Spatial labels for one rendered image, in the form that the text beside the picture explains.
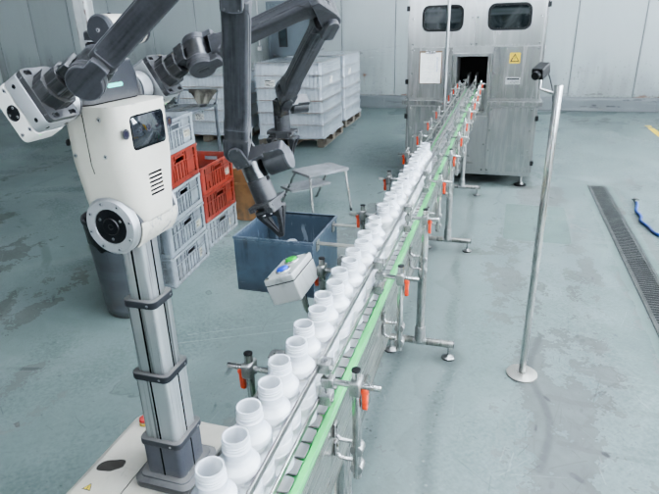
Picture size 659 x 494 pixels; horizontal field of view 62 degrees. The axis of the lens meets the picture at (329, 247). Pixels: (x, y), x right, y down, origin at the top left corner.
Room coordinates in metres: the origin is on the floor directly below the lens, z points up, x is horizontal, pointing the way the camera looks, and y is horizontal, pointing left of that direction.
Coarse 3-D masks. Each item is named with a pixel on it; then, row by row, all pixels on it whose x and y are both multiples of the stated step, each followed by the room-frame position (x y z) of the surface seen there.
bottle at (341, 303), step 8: (328, 280) 1.03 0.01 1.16; (336, 280) 1.04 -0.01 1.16; (328, 288) 1.02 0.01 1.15; (336, 288) 1.01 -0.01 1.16; (336, 296) 1.01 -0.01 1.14; (344, 296) 1.02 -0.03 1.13; (336, 304) 1.00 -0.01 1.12; (344, 304) 1.01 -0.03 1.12; (344, 312) 1.00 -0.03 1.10; (344, 328) 1.00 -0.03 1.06; (344, 336) 1.00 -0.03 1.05; (344, 352) 1.00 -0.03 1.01
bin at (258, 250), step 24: (288, 216) 2.13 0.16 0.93; (312, 216) 2.10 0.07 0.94; (336, 216) 2.07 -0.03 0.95; (240, 240) 1.87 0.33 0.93; (264, 240) 1.83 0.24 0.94; (288, 240) 1.81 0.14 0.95; (312, 240) 2.10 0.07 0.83; (336, 240) 2.07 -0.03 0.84; (240, 264) 1.87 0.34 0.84; (264, 264) 1.84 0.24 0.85; (336, 264) 2.07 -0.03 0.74; (240, 288) 1.87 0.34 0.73; (264, 288) 1.84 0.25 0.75; (312, 288) 1.78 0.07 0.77
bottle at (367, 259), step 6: (360, 240) 1.27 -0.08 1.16; (366, 240) 1.26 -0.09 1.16; (360, 246) 1.24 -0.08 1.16; (366, 246) 1.24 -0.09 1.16; (366, 252) 1.24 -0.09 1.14; (366, 258) 1.23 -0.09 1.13; (372, 258) 1.24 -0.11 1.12; (366, 264) 1.22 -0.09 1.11; (366, 270) 1.22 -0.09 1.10; (372, 276) 1.24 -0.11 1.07; (366, 282) 1.22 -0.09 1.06; (372, 282) 1.24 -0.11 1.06; (366, 288) 1.23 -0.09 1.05; (366, 294) 1.22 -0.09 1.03; (372, 300) 1.24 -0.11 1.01
